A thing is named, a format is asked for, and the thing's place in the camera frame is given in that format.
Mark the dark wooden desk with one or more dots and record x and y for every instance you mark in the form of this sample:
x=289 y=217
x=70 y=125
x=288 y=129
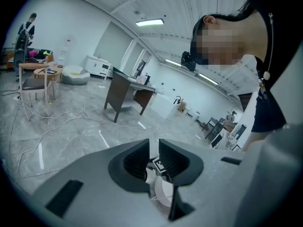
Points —
x=118 y=91

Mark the black framed picture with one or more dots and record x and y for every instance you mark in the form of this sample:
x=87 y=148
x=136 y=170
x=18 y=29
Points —
x=141 y=67

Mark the marble pattern cabinet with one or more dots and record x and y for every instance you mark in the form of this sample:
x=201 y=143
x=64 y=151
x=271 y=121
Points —
x=226 y=139

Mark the black curved faucet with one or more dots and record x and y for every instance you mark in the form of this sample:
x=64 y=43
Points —
x=177 y=99

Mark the brown door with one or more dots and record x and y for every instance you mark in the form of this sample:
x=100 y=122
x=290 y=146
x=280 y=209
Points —
x=245 y=102

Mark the black head-worn camera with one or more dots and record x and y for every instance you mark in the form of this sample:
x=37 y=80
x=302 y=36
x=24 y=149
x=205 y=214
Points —
x=188 y=61

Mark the black bottle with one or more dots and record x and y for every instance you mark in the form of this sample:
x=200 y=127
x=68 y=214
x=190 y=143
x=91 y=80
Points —
x=148 y=79

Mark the dark flat tablet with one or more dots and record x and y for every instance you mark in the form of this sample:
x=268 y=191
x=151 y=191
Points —
x=50 y=71

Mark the person's head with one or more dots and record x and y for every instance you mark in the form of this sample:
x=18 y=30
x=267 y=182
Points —
x=220 y=48

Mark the white standing fan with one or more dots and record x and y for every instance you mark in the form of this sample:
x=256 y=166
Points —
x=68 y=47

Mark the sofa with colourful cushions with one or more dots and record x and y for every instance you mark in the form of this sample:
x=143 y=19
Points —
x=39 y=54

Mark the white rectangular cabinet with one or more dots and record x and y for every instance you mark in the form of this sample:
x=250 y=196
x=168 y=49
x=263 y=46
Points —
x=163 y=106

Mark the rectangular ceiling lamp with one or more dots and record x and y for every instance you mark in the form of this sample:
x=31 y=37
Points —
x=149 y=22

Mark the person's black shirt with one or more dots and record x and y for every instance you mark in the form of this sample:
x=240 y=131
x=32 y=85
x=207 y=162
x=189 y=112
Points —
x=270 y=107

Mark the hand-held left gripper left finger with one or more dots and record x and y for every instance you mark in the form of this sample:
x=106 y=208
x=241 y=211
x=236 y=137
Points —
x=94 y=197

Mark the black table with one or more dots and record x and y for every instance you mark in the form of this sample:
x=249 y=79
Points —
x=213 y=124

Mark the person's right forearm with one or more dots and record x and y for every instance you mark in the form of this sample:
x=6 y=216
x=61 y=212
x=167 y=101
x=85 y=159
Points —
x=254 y=142

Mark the white bean bag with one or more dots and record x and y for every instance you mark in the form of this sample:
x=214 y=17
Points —
x=74 y=75

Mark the round wooden side table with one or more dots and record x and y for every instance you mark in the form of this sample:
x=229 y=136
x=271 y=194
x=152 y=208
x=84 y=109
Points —
x=48 y=75

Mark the light wooden chair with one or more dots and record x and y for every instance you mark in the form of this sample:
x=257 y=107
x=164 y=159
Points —
x=33 y=85

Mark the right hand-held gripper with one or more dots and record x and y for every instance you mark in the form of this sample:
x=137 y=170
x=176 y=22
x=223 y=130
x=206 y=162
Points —
x=159 y=165

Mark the white low cabinet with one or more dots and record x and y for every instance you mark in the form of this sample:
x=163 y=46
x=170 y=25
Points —
x=98 y=66

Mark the small cardboard box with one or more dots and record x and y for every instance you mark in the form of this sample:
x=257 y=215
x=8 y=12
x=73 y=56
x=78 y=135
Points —
x=181 y=106

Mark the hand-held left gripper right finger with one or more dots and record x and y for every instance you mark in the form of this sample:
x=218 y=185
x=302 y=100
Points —
x=213 y=185

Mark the ceiling light strip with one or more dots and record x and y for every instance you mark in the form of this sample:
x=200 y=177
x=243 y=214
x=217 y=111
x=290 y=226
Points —
x=173 y=62
x=208 y=79

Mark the white power strip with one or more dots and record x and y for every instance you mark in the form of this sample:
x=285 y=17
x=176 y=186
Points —
x=17 y=98

